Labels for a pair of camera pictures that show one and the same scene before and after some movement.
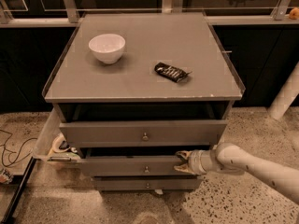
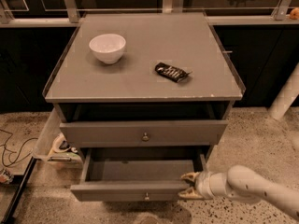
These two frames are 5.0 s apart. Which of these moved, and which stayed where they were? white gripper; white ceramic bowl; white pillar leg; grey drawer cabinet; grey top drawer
Moved: white gripper
Stayed: grey top drawer; white ceramic bowl; white pillar leg; grey drawer cabinet
